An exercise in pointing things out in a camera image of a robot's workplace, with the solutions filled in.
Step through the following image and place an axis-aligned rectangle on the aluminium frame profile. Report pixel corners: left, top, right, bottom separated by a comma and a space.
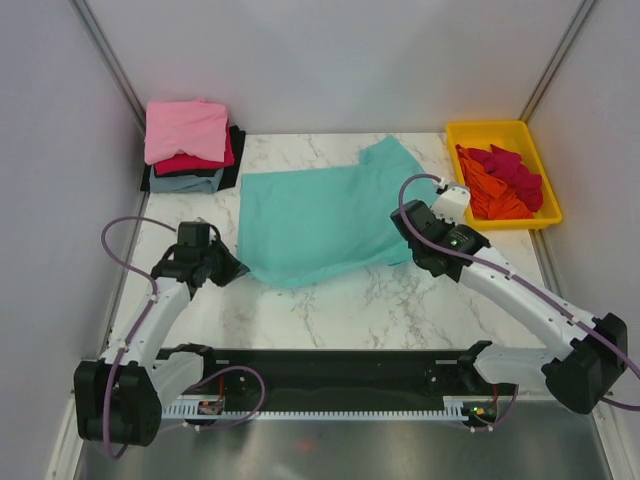
514, 379, 619, 406

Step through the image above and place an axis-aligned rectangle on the orange t shirt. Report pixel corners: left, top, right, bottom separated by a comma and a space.
456, 145, 534, 220

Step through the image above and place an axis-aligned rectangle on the crimson folded t shirt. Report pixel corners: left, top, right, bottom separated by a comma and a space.
153, 125, 242, 177

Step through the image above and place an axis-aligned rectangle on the grey blue folded t shirt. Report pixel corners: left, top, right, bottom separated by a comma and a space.
149, 169, 224, 194

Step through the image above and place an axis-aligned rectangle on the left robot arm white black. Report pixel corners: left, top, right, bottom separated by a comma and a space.
73, 221, 248, 450

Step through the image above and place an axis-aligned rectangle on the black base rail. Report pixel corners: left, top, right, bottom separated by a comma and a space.
156, 344, 515, 411

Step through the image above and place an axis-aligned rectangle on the yellow plastic bin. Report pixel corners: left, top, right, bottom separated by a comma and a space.
445, 120, 563, 231

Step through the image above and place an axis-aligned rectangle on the magenta t shirt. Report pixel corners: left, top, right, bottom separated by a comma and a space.
469, 144, 543, 213

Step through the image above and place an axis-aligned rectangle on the pink folded t shirt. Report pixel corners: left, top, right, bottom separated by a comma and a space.
144, 99, 229, 165

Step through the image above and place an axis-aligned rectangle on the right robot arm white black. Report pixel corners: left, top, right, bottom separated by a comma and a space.
391, 200, 628, 414

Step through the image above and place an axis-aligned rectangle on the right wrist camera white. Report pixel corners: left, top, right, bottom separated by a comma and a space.
431, 182, 471, 224

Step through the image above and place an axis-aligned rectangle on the teal t shirt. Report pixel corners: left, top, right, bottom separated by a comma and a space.
237, 136, 424, 289

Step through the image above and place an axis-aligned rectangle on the white slotted cable duct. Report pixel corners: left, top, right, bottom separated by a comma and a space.
161, 395, 496, 422

